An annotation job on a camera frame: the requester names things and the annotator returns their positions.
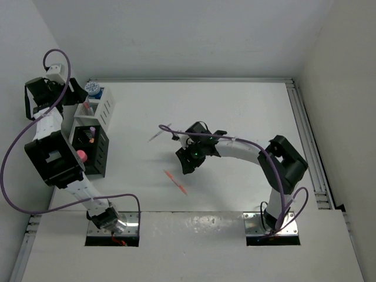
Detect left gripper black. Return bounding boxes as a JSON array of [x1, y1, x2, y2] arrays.
[[46, 78, 87, 106]]

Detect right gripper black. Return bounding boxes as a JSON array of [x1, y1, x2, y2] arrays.
[[176, 141, 206, 174]]

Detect orange clear pen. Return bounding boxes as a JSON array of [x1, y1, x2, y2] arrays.
[[164, 170, 187, 196]]

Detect grey thin pen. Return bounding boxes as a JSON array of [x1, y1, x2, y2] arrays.
[[147, 123, 172, 143]]

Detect purple highlighter marker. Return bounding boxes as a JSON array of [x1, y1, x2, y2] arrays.
[[89, 126, 96, 138]]

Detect pink cap glue bottle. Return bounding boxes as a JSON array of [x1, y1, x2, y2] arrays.
[[76, 150, 88, 163]]

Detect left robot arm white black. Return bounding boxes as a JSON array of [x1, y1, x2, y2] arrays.
[[24, 78, 125, 234]]

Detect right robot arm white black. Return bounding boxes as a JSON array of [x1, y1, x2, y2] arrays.
[[173, 122, 308, 231]]

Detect white slotted organizer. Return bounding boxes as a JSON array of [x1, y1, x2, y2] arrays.
[[74, 87, 115, 132]]

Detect black slotted organizer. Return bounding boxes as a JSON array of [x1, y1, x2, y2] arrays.
[[72, 125, 109, 177]]

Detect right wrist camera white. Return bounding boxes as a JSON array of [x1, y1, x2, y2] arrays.
[[172, 133, 194, 150]]

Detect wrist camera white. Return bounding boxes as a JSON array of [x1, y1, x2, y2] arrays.
[[46, 63, 68, 85], [172, 133, 194, 150]]

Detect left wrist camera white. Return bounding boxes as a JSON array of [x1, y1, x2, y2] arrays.
[[46, 63, 68, 85]]

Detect black cable at right base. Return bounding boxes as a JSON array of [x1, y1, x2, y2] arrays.
[[260, 201, 270, 231]]

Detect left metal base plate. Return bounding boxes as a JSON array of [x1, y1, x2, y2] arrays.
[[86, 211, 139, 237]]

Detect metal base plate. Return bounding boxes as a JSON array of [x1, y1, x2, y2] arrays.
[[243, 212, 298, 237], [86, 211, 139, 237]]

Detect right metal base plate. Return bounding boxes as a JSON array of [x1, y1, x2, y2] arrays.
[[243, 212, 298, 237]]

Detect red wire at left base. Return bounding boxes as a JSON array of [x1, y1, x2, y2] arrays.
[[110, 234, 127, 247]]

